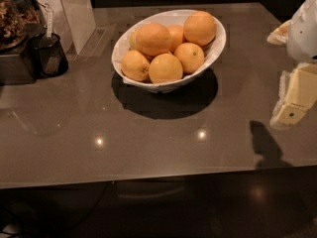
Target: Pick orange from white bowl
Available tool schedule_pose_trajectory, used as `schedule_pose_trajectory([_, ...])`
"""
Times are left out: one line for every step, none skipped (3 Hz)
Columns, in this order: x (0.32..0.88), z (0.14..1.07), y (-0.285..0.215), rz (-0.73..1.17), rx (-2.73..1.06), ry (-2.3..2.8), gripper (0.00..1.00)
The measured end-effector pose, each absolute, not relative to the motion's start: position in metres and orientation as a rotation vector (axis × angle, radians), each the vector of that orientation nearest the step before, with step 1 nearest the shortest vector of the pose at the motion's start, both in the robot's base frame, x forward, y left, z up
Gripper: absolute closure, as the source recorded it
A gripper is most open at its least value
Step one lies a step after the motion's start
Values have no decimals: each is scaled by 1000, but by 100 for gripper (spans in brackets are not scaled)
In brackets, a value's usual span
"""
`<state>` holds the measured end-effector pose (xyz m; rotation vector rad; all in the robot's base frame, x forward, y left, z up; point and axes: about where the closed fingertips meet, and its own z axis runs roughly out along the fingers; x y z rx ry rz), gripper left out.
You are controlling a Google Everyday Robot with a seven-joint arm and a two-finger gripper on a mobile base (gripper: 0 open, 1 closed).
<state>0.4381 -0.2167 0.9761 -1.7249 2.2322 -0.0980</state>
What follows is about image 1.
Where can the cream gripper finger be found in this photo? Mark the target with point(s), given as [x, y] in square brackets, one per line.
[280, 35]
[297, 94]

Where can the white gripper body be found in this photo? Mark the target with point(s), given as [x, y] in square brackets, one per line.
[304, 34]

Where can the top right orange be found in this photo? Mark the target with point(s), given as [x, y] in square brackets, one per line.
[200, 28]

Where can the right middle orange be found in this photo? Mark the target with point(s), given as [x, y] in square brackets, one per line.
[191, 57]

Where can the back centre orange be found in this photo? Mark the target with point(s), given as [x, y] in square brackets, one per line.
[177, 36]

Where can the white oval bowl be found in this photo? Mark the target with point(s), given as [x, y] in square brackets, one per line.
[212, 51]

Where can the front centre orange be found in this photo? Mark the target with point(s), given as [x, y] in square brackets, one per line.
[165, 68]

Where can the large centre left orange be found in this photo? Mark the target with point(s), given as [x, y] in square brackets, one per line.
[153, 39]

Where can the front left orange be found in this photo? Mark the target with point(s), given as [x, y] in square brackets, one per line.
[135, 65]

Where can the white upright board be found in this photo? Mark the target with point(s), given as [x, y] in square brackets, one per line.
[73, 21]

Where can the black mesh cup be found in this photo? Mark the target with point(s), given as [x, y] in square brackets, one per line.
[48, 55]

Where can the white tag in cup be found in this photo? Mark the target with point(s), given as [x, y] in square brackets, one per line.
[49, 11]

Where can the glass jar with nuts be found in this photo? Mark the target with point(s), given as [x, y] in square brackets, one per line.
[15, 15]

